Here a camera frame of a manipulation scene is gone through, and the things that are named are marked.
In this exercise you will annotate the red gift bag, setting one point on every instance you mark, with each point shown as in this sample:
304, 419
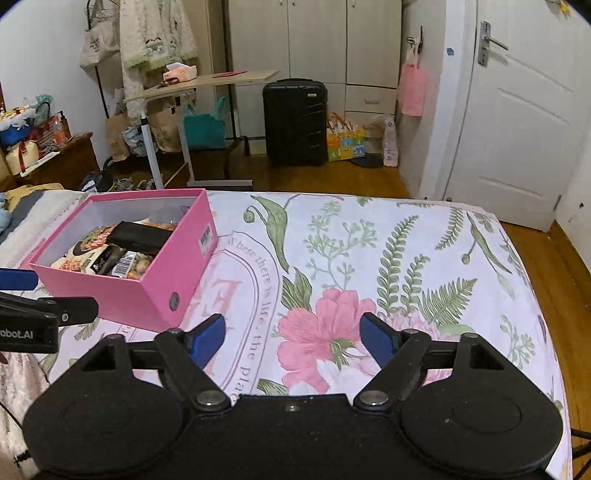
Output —
53, 131

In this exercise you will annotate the pink hanging cloth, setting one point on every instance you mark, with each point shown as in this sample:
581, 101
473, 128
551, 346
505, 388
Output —
412, 90

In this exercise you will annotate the light blue cloth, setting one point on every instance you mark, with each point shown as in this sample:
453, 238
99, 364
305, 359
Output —
3, 212

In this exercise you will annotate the dark flat floor object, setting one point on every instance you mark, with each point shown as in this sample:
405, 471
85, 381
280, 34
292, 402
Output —
367, 161

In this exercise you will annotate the white wardrobe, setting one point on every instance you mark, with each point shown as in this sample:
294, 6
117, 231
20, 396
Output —
314, 41

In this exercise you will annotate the clear coated peanut bag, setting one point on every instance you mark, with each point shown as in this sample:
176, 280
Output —
136, 268

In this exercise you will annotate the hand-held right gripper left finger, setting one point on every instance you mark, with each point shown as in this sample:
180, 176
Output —
207, 341

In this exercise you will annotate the blue basket bag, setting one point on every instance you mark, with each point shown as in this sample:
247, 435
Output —
16, 127

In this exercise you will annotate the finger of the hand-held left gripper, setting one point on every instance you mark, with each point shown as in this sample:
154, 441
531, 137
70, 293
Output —
18, 280
51, 309

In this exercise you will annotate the white bag with blue print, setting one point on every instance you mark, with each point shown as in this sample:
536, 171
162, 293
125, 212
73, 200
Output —
135, 142

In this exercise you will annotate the pink tissue box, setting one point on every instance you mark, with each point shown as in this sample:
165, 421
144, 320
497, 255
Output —
180, 73

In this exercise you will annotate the cream bag with red ribbon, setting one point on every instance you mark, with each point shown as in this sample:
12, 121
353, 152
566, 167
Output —
23, 157

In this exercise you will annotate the teal shopping bag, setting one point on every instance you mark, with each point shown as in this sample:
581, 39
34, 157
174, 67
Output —
205, 127

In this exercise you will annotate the yellow cloth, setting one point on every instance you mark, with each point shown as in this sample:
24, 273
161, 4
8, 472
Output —
32, 190

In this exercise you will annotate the floral bed sheet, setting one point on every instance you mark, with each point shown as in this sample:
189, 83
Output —
415, 221

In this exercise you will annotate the black snack packet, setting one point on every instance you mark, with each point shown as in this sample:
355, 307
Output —
138, 236

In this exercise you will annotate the colourful patterned box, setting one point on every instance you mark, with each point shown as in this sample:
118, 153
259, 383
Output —
345, 146

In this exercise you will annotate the cream instant noodle packet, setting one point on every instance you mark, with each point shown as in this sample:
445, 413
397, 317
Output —
78, 256

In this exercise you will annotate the pink cardboard box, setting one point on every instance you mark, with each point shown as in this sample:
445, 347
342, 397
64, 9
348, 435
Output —
115, 300

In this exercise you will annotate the brown paper bag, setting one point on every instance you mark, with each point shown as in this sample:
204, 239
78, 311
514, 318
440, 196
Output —
166, 131
117, 138

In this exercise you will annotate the white plastic package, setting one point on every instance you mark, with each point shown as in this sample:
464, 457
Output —
390, 143

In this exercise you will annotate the canvas tote bag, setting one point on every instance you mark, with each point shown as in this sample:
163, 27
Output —
99, 41

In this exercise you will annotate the black hard suitcase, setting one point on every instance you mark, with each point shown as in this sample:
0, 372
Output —
295, 122

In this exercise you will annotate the wooden top rolling table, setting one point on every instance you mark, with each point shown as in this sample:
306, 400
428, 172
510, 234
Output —
184, 87

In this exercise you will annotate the white door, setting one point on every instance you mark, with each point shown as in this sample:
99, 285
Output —
508, 138

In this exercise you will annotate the cream fluffy garment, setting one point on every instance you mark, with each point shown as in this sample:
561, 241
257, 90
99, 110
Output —
157, 37

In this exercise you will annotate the pair of shoes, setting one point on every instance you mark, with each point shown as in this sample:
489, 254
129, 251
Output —
134, 184

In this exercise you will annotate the grey blanket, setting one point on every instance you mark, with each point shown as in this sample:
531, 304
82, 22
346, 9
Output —
23, 212

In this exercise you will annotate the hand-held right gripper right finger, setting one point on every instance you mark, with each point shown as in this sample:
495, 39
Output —
376, 339

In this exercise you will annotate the white and red gift bags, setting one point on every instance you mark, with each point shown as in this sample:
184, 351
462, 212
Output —
344, 123

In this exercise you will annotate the wooden side cabinet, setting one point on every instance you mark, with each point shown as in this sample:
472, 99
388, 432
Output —
69, 161

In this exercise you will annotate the black floor appliance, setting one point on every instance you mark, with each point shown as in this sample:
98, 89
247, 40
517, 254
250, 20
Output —
99, 177

